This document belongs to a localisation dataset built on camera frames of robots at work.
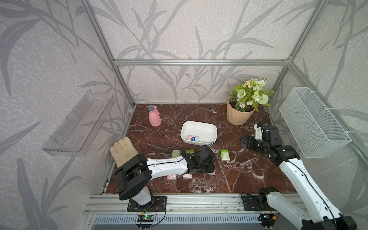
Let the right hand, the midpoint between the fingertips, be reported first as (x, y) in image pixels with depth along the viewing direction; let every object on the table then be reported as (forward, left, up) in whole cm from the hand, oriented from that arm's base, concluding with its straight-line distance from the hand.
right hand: (245, 139), depth 79 cm
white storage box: (+16, +19, -17) cm, 31 cm away
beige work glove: (+2, +76, -17) cm, 78 cm away
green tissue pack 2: (+1, +32, -15) cm, 35 cm away
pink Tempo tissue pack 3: (+10, +29, -14) cm, 34 cm away
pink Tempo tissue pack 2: (-15, +33, -15) cm, 39 cm away
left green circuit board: (-34, +53, -17) cm, 66 cm away
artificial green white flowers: (+26, -6, +10) cm, 28 cm away
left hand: (-12, +17, -11) cm, 24 cm away
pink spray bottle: (+24, +57, -7) cm, 62 cm away
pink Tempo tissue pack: (-15, +42, -15) cm, 47 cm away
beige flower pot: (+22, -1, -7) cm, 23 cm away
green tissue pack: (-2, +9, -15) cm, 17 cm away
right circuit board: (-35, -8, -20) cm, 41 cm away
